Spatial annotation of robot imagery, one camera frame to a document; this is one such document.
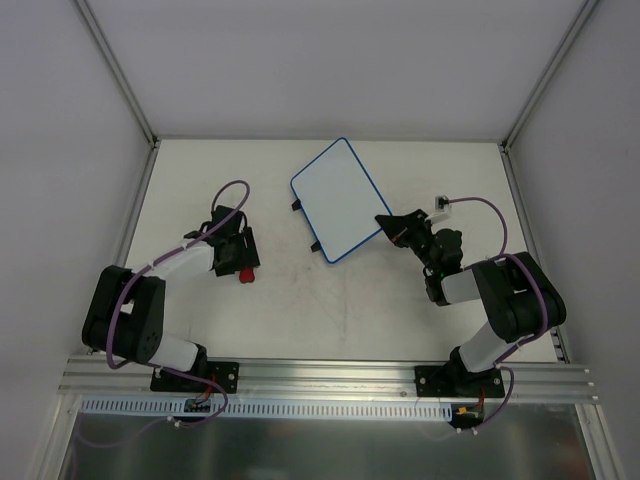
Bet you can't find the right aluminium frame post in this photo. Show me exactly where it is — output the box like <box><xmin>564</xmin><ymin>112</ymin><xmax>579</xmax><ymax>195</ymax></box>
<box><xmin>500</xmin><ymin>0</ymin><xmax>601</xmax><ymax>153</ymax></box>

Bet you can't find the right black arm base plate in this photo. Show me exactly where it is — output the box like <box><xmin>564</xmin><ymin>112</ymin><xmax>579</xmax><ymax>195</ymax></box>
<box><xmin>414</xmin><ymin>365</ymin><xmax>505</xmax><ymax>399</ymax></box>

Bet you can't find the left aluminium frame post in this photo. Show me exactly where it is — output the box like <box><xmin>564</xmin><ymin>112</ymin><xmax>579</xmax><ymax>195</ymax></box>
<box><xmin>71</xmin><ymin>0</ymin><xmax>158</xmax><ymax>148</ymax></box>

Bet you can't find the blue framed whiteboard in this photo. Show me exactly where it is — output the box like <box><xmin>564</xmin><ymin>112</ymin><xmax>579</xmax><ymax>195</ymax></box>
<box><xmin>290</xmin><ymin>137</ymin><xmax>392</xmax><ymax>264</ymax></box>

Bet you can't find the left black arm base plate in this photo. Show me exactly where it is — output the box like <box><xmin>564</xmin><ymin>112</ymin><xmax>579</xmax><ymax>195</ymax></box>
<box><xmin>150</xmin><ymin>360</ymin><xmax>240</xmax><ymax>394</ymax></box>

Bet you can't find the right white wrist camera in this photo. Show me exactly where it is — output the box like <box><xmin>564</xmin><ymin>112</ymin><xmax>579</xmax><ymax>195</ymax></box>
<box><xmin>427</xmin><ymin>195</ymin><xmax>452</xmax><ymax>225</ymax></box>

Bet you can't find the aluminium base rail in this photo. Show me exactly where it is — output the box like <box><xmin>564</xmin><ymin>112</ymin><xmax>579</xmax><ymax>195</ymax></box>
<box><xmin>57</xmin><ymin>355</ymin><xmax>600</xmax><ymax>404</ymax></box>

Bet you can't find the white slotted cable duct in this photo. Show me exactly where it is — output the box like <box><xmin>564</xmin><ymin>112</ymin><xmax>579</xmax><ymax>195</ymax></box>
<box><xmin>80</xmin><ymin>396</ymin><xmax>453</xmax><ymax>423</ymax></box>

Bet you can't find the red bone-shaped eraser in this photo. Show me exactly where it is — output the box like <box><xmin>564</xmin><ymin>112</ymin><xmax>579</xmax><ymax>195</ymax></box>
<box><xmin>238</xmin><ymin>268</ymin><xmax>255</xmax><ymax>284</ymax></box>

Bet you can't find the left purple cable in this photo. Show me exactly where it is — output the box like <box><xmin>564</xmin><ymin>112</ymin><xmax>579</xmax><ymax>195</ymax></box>
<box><xmin>74</xmin><ymin>179</ymin><xmax>251</xmax><ymax>446</ymax></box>

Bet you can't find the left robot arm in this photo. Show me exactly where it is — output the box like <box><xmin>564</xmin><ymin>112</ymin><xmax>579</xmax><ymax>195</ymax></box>
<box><xmin>81</xmin><ymin>205</ymin><xmax>260</xmax><ymax>392</ymax></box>

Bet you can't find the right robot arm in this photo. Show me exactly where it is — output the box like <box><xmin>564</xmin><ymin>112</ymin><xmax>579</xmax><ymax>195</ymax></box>
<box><xmin>375</xmin><ymin>210</ymin><xmax>566</xmax><ymax>399</ymax></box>

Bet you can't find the aluminium frame post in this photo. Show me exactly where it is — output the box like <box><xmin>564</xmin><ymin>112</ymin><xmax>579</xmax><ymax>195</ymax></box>
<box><xmin>71</xmin><ymin>0</ymin><xmax>158</xmax><ymax>148</ymax></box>
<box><xmin>500</xmin><ymin>0</ymin><xmax>601</xmax><ymax>153</ymax></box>

